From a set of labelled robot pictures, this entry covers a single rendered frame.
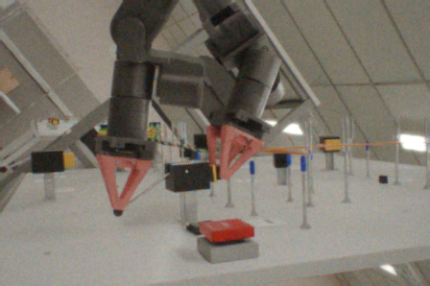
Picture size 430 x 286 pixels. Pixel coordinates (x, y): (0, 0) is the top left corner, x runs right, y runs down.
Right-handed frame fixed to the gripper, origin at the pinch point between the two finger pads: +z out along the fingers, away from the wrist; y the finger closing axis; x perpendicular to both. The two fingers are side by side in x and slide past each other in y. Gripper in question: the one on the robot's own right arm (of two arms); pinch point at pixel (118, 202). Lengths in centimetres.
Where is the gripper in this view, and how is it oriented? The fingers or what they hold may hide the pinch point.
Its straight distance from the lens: 69.1
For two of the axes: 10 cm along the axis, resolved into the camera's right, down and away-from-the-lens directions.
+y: -4.1, -0.5, 9.1
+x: -9.1, -1.1, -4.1
